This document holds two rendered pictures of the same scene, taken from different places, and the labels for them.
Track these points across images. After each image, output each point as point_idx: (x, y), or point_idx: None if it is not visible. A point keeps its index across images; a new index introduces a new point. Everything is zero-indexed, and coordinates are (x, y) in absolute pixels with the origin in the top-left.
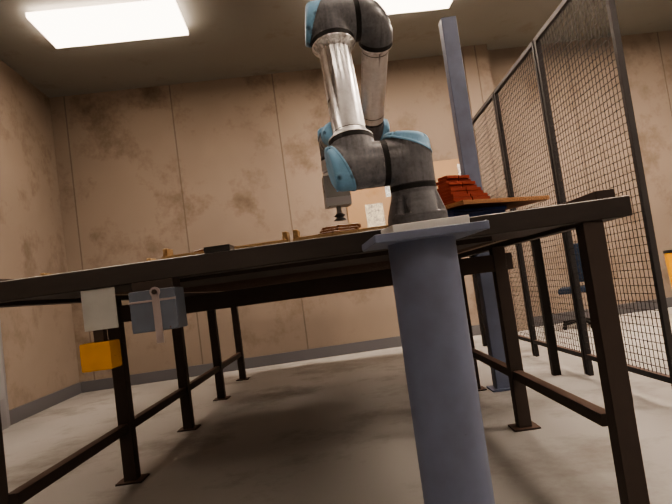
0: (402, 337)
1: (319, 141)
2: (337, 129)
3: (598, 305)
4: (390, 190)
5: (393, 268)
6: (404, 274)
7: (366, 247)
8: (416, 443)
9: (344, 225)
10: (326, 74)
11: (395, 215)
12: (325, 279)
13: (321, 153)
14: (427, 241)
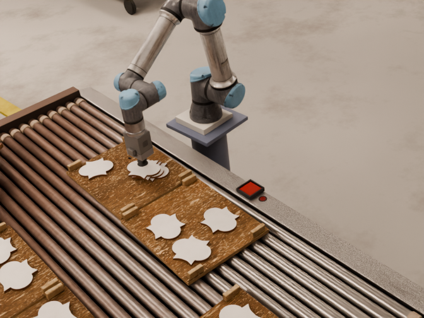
0: (226, 168)
1: (142, 104)
2: (231, 74)
3: None
4: (212, 101)
5: (224, 137)
6: (226, 136)
7: (223, 135)
8: None
9: (152, 161)
10: (224, 43)
11: (221, 111)
12: None
13: (141, 114)
14: None
